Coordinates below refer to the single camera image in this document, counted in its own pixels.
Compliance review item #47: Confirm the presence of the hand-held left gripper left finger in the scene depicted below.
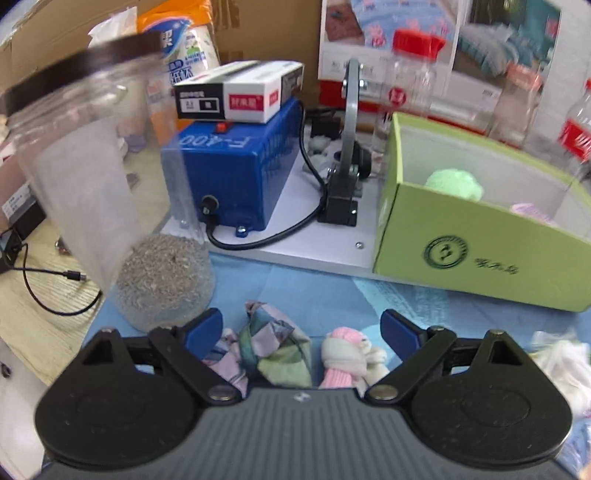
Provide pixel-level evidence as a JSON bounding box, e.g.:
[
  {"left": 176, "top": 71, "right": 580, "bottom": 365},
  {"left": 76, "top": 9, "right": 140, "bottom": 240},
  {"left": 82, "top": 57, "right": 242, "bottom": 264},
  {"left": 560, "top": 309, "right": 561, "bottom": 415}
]
[{"left": 82, "top": 308, "right": 243, "bottom": 407}]

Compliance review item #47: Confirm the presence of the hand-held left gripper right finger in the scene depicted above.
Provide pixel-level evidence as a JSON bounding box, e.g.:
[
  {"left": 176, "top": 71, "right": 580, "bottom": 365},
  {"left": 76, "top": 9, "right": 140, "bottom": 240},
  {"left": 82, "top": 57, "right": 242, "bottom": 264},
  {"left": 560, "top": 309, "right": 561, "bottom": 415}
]
[{"left": 365, "top": 308, "right": 525, "bottom": 407}]

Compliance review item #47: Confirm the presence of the pink white sock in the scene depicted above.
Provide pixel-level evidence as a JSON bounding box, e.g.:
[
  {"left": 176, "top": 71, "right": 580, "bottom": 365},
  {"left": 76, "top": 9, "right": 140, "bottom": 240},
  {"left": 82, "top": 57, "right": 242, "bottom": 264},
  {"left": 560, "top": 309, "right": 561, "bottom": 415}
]
[{"left": 318, "top": 327, "right": 389, "bottom": 393}]

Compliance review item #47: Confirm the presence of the green cardboard box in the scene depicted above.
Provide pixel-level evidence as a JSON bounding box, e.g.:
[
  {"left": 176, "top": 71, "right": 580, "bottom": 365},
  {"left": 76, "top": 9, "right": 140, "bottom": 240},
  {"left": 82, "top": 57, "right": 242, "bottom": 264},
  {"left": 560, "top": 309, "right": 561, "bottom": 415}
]
[{"left": 372, "top": 111, "right": 591, "bottom": 312}]

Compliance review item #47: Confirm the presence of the white soft toy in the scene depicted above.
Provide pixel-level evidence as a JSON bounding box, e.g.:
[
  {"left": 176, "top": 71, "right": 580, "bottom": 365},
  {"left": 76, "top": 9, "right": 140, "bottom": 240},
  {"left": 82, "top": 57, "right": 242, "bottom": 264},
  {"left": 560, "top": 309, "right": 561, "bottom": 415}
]
[{"left": 526, "top": 330, "right": 591, "bottom": 416}]

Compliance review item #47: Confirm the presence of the green soft ball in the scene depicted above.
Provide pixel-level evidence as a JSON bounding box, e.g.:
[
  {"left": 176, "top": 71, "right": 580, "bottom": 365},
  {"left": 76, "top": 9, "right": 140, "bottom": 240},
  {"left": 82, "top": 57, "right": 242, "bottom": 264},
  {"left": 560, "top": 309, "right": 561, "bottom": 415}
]
[{"left": 424, "top": 169, "right": 485, "bottom": 201}]

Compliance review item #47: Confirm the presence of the pink soft item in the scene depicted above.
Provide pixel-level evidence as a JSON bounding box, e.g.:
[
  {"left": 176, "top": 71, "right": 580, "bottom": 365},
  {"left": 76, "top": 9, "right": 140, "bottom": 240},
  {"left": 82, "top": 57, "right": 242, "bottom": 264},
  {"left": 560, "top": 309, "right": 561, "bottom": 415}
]
[{"left": 510, "top": 202, "right": 559, "bottom": 227}]

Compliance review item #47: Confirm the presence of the floral cloth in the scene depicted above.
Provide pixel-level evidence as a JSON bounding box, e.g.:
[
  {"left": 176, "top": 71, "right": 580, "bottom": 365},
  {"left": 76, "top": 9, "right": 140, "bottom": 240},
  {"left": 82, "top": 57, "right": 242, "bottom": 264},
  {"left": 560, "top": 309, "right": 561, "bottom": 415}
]
[{"left": 203, "top": 328, "right": 250, "bottom": 398}]

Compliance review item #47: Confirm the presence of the blue printed mat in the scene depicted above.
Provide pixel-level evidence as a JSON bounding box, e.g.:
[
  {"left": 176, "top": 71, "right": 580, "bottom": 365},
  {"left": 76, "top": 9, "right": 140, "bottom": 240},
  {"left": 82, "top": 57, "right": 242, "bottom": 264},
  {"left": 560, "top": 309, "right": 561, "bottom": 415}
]
[{"left": 44, "top": 251, "right": 591, "bottom": 480}]

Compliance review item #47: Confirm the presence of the white base board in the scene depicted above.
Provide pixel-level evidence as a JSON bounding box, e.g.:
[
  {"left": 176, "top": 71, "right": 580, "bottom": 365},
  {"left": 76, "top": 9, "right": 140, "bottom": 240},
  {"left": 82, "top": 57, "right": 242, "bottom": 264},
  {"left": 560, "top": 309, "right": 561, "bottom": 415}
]
[{"left": 161, "top": 138, "right": 384, "bottom": 282}]

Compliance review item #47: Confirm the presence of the blue metal machine box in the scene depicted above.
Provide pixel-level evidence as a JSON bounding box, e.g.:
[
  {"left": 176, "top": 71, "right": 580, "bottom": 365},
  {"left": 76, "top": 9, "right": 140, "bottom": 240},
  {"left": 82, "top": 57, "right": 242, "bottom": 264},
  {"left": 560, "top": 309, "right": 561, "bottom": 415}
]
[{"left": 161, "top": 98, "right": 305, "bottom": 232}]

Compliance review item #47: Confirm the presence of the clear plastic jar black lid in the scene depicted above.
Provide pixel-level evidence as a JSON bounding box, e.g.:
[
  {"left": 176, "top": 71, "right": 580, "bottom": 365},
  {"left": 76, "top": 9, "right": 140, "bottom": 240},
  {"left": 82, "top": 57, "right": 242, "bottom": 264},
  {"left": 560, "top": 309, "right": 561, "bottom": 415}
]
[{"left": 0, "top": 32, "right": 218, "bottom": 333}]

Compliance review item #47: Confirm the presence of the small white object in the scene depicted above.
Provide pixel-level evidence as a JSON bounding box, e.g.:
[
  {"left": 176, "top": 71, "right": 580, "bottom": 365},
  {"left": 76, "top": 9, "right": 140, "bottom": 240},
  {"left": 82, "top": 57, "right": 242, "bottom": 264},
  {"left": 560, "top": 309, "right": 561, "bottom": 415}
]
[{"left": 308, "top": 134, "right": 334, "bottom": 156}]

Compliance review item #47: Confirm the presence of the black device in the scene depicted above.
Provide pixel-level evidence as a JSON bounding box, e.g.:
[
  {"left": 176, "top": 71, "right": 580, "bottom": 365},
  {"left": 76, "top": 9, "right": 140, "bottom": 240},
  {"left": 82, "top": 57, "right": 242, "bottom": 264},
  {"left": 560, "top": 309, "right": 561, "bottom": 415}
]
[{"left": 0, "top": 198, "right": 47, "bottom": 273}]

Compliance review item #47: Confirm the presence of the small black white red box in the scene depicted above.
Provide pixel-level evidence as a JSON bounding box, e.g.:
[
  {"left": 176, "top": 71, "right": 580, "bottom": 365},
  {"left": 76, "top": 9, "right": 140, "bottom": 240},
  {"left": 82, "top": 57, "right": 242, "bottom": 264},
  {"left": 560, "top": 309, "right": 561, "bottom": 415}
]
[{"left": 173, "top": 60, "right": 305, "bottom": 124}]

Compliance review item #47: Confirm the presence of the clear bottle red cap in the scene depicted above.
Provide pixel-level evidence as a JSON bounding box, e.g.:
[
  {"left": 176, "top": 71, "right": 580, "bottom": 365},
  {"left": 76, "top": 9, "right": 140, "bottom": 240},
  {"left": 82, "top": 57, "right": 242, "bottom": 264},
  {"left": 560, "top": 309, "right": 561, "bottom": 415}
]
[{"left": 372, "top": 28, "right": 446, "bottom": 158}]

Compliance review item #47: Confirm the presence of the clear jar pink cap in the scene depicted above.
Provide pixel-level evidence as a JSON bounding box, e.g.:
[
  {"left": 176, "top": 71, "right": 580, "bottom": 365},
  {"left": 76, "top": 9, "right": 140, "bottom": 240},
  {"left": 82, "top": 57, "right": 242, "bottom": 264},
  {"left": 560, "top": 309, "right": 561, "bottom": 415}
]
[{"left": 487, "top": 62, "right": 543, "bottom": 148}]

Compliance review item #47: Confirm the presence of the cola bottle red label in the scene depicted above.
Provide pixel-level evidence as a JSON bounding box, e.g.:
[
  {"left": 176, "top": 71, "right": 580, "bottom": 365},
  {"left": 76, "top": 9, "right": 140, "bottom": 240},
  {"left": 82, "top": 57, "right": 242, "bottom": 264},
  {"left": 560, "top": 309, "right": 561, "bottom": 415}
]
[{"left": 526, "top": 78, "right": 591, "bottom": 185}]

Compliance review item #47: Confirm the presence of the brown cardboard box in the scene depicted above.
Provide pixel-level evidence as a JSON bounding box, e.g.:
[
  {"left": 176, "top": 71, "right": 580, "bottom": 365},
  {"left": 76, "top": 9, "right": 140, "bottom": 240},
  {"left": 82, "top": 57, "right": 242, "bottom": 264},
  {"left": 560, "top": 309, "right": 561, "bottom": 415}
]
[{"left": 0, "top": 0, "right": 324, "bottom": 107}]

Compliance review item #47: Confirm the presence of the bedding picture poster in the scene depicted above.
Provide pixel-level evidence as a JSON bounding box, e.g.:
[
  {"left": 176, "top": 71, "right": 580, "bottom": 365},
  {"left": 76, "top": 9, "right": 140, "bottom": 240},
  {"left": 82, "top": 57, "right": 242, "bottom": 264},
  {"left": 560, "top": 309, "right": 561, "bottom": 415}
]
[{"left": 318, "top": 0, "right": 561, "bottom": 134}]

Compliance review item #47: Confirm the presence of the black machine cable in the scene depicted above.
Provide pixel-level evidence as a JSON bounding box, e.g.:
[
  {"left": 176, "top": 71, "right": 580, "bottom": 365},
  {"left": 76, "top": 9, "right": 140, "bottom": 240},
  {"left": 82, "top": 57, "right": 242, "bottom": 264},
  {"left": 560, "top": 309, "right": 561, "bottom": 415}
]
[{"left": 201, "top": 106, "right": 333, "bottom": 250}]

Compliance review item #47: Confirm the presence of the black usb cable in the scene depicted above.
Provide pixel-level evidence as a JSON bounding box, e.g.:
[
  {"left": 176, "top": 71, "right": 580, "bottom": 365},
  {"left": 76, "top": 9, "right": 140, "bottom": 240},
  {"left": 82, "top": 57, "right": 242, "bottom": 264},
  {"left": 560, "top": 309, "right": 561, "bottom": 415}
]
[{"left": 0, "top": 242, "right": 102, "bottom": 317}]

